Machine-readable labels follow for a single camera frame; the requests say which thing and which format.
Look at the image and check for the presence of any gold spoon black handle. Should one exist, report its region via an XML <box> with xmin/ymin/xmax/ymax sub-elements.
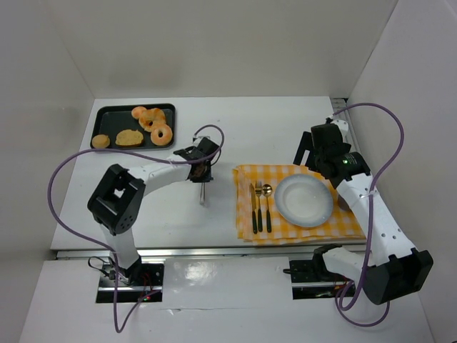
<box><xmin>262</xmin><ymin>184</ymin><xmax>273</xmax><ymax>233</ymax></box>

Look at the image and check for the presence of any small round bun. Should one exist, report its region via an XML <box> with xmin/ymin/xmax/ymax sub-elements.
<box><xmin>91</xmin><ymin>134</ymin><xmax>111</xmax><ymax>149</ymax></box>

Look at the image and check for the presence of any ring donut front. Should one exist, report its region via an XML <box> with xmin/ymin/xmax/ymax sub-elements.
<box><xmin>151</xmin><ymin>123</ymin><xmax>173</xmax><ymax>146</ymax></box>

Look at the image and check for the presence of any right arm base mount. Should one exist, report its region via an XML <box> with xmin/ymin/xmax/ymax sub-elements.
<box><xmin>283</xmin><ymin>260</ymin><xmax>349</xmax><ymax>300</ymax></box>

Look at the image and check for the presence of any toasted bread slice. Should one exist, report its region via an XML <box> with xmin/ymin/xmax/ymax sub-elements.
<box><xmin>115</xmin><ymin>129</ymin><xmax>144</xmax><ymax>147</ymax></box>

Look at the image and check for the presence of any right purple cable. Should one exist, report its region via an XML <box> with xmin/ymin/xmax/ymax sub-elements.
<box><xmin>333</xmin><ymin>102</ymin><xmax>408</xmax><ymax>328</ymax></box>

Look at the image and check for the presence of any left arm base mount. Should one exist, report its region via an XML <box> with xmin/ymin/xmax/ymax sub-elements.
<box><xmin>88</xmin><ymin>256</ymin><xmax>164</xmax><ymax>304</ymax></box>

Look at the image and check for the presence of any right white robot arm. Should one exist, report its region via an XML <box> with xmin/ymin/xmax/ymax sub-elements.
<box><xmin>293</xmin><ymin>119</ymin><xmax>433</xmax><ymax>305</ymax></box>

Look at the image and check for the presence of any large twisted donut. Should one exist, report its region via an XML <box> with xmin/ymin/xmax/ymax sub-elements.
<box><xmin>139</xmin><ymin>108</ymin><xmax>166</xmax><ymax>132</ymax></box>

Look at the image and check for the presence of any small glazed donut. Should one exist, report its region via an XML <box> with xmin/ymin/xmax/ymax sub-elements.
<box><xmin>131</xmin><ymin>106</ymin><xmax>147</xmax><ymax>120</ymax></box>

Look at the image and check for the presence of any aluminium rail front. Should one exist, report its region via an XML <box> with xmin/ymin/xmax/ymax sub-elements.
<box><xmin>55</xmin><ymin>243</ymin><xmax>368</xmax><ymax>260</ymax></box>

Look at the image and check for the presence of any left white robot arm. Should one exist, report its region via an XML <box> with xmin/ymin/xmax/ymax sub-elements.
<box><xmin>88</xmin><ymin>136</ymin><xmax>219</xmax><ymax>284</ymax></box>

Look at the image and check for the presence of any yellow checkered cloth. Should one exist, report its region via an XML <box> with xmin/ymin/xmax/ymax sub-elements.
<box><xmin>232</xmin><ymin>164</ymin><xmax>365</xmax><ymax>245</ymax></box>

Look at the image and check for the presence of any gold fork black handle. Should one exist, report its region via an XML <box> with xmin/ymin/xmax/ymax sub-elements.
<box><xmin>255</xmin><ymin>181</ymin><xmax>263</xmax><ymax>232</ymax></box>

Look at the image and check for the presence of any gold knife black handle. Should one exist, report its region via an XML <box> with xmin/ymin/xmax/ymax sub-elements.
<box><xmin>249</xmin><ymin>184</ymin><xmax>258</xmax><ymax>234</ymax></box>

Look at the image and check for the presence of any black baking tray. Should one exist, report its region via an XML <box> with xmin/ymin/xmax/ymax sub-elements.
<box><xmin>91</xmin><ymin>104</ymin><xmax>176</xmax><ymax>151</ymax></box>

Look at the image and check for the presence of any white ceramic plate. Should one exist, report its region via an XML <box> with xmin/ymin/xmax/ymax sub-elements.
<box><xmin>274</xmin><ymin>174</ymin><xmax>333</xmax><ymax>228</ymax></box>

